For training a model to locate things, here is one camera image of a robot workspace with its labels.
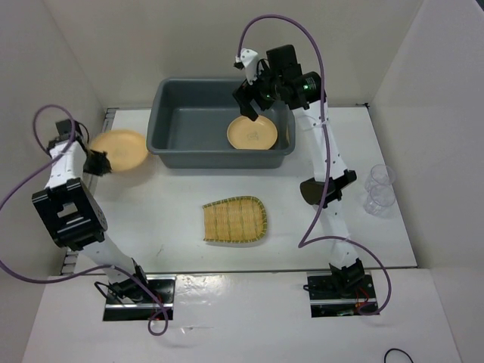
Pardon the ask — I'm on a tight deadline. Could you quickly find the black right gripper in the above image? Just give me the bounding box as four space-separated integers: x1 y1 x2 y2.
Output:
231 58 282 121

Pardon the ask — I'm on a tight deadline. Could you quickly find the yellow bear plate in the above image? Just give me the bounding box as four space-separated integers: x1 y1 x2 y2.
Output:
226 116 278 150
90 129 148 172

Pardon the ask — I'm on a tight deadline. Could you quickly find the woven bamboo basket tray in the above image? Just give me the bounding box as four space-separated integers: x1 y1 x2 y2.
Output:
203 196 268 244

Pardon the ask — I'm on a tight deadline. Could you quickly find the clear plastic cup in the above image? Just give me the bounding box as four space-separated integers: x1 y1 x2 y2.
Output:
364 185 396 216
365 164 396 191

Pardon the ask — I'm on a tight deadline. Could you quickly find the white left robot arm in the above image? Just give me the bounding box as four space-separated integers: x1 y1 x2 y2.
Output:
32 119 150 303

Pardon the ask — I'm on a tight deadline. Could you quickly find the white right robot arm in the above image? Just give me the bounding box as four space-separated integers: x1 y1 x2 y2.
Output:
233 45 357 234

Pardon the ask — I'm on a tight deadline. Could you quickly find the grey plastic bin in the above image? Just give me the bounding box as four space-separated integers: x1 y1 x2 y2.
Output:
147 78 296 169

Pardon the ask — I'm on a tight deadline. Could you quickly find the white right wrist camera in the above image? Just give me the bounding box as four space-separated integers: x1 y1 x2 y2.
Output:
234 48 259 85

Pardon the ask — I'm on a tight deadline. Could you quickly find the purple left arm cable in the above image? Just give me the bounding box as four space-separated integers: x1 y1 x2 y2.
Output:
0 105 175 337

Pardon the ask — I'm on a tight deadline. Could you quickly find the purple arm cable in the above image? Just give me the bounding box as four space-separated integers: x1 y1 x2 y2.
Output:
0 105 175 337
236 14 392 316

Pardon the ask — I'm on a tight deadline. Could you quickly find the aluminium table edge rail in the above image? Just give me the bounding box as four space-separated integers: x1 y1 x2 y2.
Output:
60 107 117 276

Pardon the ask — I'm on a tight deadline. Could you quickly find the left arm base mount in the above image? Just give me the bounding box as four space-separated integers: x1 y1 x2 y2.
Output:
94 275 176 321

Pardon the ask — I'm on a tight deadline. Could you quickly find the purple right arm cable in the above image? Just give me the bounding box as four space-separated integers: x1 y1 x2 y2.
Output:
236 14 392 316

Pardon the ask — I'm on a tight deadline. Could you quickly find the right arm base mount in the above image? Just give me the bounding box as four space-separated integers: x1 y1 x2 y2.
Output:
302 271 379 318

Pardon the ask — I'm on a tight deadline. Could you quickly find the black cable loop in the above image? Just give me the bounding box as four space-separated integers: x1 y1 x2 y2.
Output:
384 348 414 363

